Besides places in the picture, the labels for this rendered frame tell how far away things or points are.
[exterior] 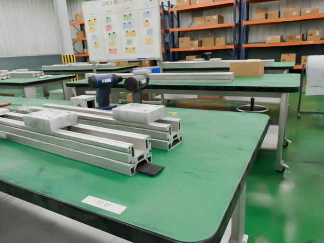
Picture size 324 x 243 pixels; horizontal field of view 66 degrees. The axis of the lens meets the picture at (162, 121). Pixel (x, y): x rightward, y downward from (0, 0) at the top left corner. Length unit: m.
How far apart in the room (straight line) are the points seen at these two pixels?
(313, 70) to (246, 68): 1.64
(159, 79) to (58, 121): 1.77
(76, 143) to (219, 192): 0.44
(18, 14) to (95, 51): 10.27
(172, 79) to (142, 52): 1.71
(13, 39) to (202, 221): 14.10
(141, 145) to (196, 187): 0.20
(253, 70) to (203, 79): 0.58
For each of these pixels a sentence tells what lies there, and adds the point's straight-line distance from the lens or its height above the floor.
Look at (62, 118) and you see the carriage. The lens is 0.90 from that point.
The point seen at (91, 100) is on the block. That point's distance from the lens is 1.42.
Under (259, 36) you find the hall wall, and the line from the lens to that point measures 11.22.
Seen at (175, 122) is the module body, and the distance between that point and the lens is 0.86.
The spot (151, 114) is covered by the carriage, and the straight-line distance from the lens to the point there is 0.84.
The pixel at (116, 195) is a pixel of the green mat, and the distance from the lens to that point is 0.62.
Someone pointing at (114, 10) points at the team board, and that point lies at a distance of 4.44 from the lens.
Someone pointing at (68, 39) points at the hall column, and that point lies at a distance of 9.50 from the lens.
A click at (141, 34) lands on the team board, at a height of 1.34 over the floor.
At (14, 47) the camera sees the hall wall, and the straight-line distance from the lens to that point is 14.35.
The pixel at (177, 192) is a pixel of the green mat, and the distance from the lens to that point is 0.60.
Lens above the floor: 1.10
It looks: 16 degrees down
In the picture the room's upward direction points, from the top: 3 degrees counter-clockwise
